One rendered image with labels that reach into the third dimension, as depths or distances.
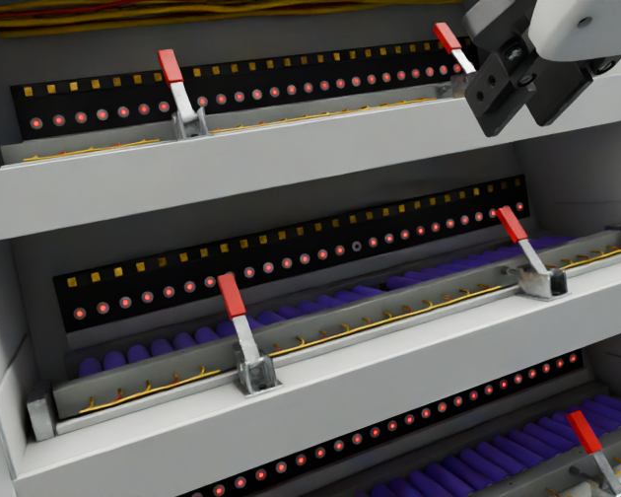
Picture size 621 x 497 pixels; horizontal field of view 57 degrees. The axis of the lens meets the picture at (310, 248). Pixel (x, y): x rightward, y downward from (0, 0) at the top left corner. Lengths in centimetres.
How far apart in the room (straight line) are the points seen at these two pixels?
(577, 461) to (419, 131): 33
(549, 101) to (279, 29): 45
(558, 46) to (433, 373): 27
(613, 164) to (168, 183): 48
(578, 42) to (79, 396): 38
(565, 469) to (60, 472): 42
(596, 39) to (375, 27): 54
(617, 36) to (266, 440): 31
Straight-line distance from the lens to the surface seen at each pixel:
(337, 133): 46
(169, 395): 44
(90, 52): 69
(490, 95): 31
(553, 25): 25
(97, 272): 56
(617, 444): 64
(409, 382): 44
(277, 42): 73
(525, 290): 55
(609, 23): 26
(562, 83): 33
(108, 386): 46
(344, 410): 42
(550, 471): 59
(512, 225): 55
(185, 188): 42
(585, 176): 73
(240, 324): 42
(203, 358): 46
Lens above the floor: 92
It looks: 8 degrees up
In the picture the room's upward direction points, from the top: 16 degrees counter-clockwise
